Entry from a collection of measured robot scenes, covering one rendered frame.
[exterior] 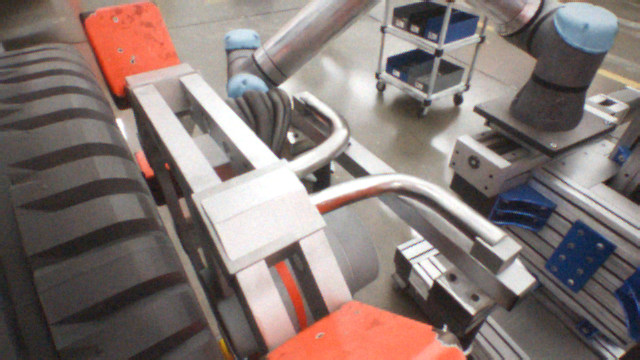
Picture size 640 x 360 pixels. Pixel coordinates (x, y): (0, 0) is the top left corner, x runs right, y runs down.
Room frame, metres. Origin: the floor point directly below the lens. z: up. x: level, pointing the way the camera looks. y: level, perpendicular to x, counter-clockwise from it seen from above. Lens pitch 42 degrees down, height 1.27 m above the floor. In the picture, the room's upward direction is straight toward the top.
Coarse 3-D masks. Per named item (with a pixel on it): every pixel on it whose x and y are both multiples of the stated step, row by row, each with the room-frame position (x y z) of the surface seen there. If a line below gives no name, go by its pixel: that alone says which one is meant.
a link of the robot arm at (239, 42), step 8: (232, 32) 0.76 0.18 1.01; (240, 32) 0.77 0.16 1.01; (248, 32) 0.77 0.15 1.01; (256, 32) 0.77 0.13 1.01; (224, 40) 0.74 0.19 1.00; (232, 40) 0.73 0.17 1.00; (240, 40) 0.73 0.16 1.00; (248, 40) 0.73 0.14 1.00; (256, 40) 0.74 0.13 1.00; (232, 48) 0.73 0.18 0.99; (240, 48) 0.72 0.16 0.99; (248, 48) 0.73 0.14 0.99; (256, 48) 0.74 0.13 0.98; (232, 56) 0.71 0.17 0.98
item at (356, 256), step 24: (336, 216) 0.33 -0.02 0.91; (336, 240) 0.29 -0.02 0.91; (360, 240) 0.30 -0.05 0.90; (288, 264) 0.25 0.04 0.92; (360, 264) 0.28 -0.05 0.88; (216, 288) 0.22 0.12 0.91; (288, 288) 0.23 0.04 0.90; (360, 288) 0.27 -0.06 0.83; (216, 312) 0.23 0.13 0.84; (240, 312) 0.20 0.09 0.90; (288, 312) 0.21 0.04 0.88; (240, 336) 0.19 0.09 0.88
